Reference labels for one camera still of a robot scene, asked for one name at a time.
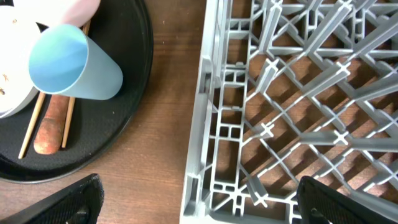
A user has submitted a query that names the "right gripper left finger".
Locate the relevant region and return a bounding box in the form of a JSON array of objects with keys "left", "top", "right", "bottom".
[{"left": 1, "top": 174, "right": 104, "bottom": 224}]

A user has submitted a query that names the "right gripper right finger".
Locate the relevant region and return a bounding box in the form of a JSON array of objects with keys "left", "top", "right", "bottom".
[{"left": 297, "top": 176, "right": 395, "bottom": 224}]

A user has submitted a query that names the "orange carrot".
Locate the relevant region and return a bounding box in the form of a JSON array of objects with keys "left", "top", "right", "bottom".
[{"left": 34, "top": 95, "right": 69, "bottom": 155}]

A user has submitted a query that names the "wooden chopstick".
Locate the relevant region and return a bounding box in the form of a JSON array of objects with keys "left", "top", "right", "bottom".
[
  {"left": 61, "top": 21, "right": 91, "bottom": 149},
  {"left": 18, "top": 92, "right": 45, "bottom": 159}
]

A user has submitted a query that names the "light blue plastic cup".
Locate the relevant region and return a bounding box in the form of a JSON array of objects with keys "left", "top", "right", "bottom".
[{"left": 28, "top": 24, "right": 123, "bottom": 100}]

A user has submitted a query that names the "grey round plate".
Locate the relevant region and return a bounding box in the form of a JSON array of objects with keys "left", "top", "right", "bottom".
[{"left": 1, "top": 5, "right": 40, "bottom": 118}]

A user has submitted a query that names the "pink white bowl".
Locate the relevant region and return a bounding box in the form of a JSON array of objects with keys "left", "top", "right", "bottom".
[{"left": 13, "top": 0, "right": 101, "bottom": 27}]

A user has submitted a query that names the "grey dishwasher rack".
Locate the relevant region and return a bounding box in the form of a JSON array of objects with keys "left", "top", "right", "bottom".
[{"left": 180, "top": 0, "right": 397, "bottom": 223}]

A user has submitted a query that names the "round black serving tray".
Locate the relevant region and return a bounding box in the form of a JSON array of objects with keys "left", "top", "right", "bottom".
[{"left": 1, "top": 0, "right": 154, "bottom": 184}]

